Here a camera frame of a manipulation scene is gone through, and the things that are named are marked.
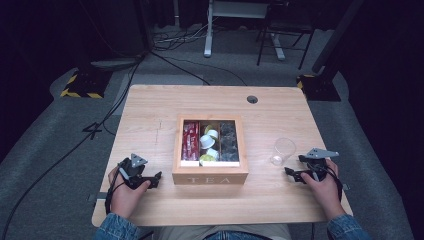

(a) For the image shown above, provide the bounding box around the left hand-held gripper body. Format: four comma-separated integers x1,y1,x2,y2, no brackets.
118,153,158,191

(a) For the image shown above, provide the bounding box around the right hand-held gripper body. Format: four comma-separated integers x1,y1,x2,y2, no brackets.
298,147,340,183

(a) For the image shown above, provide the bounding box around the wooden tea box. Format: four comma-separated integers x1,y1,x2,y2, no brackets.
172,114,250,186

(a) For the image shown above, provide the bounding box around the person's left hand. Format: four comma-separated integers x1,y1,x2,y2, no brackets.
108,166,152,220

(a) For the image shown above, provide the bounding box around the person's right hand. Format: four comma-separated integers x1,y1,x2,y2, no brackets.
300,158,346,220

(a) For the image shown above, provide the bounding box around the clear plastic cup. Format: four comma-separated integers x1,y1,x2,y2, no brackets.
269,137,297,167

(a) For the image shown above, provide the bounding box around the stack of red packets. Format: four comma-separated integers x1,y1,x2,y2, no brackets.
181,121,201,162

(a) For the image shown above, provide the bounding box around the black tape floor mark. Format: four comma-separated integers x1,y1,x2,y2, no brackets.
82,122,103,141

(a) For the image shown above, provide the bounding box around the hazard-striped black stand base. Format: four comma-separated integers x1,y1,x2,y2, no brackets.
296,73,342,102
60,67,113,100

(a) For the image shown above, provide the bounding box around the person's torso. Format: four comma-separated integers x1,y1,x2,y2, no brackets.
151,223,293,240

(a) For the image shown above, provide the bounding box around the black chair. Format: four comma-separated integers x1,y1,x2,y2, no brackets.
255,0,317,71

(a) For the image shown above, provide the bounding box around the white desk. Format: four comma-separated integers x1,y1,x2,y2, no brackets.
203,0,287,62

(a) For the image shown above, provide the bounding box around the right hand-held gripper cable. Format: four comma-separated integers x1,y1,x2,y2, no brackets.
323,164,345,203

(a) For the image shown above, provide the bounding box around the hand-held gripper cable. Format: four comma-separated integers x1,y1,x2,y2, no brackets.
323,164,345,203
104,162,128,215

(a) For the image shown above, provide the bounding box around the left hand-held gripper cable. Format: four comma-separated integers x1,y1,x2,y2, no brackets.
104,162,128,215

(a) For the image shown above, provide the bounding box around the thick black floor cable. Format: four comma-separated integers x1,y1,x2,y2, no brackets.
0,56,145,234

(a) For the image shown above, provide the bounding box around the thin black floor cable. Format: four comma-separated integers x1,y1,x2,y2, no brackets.
150,50,248,87

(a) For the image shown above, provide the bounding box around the black stand post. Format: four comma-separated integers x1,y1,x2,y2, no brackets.
311,0,365,75

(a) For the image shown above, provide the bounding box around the bundle of floor cables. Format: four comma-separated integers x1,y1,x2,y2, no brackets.
152,18,216,53

